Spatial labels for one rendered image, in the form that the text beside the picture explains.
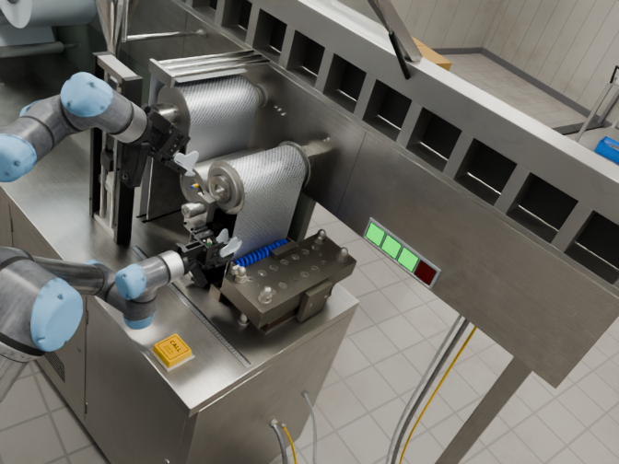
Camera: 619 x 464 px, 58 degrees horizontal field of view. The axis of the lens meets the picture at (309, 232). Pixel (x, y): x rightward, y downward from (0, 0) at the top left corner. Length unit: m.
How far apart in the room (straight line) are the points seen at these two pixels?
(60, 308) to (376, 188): 0.88
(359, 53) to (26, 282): 0.95
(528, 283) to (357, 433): 1.41
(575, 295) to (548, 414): 1.86
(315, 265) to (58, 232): 0.78
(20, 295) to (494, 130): 1.02
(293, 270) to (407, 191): 0.40
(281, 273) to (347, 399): 1.22
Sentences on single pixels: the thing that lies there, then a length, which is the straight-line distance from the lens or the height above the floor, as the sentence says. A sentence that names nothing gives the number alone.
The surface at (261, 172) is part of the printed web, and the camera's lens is 1.49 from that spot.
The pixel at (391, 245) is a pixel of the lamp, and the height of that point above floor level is 1.19.
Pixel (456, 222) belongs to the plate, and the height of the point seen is 1.37.
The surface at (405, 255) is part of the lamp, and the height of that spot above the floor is 1.19.
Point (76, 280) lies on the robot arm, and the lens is 1.38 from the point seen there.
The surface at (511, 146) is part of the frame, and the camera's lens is 1.34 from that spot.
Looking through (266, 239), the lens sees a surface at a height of 1.05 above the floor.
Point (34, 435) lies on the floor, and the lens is 2.47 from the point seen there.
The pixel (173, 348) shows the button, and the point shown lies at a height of 0.92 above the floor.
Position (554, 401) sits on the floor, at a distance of 3.29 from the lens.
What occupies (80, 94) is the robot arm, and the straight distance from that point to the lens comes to 1.07.
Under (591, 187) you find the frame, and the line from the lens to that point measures 1.30.
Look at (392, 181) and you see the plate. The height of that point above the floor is 1.36.
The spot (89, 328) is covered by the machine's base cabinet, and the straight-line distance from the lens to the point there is 1.86.
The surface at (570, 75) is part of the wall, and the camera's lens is 7.45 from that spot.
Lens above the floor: 2.10
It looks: 37 degrees down
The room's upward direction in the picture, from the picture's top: 18 degrees clockwise
